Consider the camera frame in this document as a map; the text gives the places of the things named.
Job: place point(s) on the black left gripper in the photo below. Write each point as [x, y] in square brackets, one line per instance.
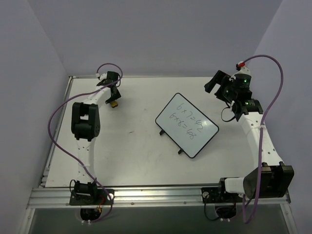
[112, 95]

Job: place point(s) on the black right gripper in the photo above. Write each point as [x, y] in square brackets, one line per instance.
[220, 86]

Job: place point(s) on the yellow bone-shaped eraser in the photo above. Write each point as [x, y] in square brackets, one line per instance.
[114, 104]

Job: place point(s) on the small black-framed whiteboard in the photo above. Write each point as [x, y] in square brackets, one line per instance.
[188, 127]

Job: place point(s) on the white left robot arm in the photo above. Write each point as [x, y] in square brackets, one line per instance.
[85, 125]

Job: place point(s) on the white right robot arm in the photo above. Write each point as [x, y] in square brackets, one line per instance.
[270, 177]

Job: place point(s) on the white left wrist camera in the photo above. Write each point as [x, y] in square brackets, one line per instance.
[101, 76]

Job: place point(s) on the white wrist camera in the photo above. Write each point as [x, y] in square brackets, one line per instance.
[101, 76]
[242, 69]

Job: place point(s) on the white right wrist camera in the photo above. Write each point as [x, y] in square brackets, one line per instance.
[242, 69]

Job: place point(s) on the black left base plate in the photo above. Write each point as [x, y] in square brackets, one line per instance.
[79, 199]

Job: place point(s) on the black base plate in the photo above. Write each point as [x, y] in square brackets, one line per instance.
[213, 195]
[79, 199]

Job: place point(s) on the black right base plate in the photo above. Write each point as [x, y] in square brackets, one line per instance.
[213, 195]

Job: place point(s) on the aluminium front rail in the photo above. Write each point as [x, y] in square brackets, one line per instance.
[153, 196]

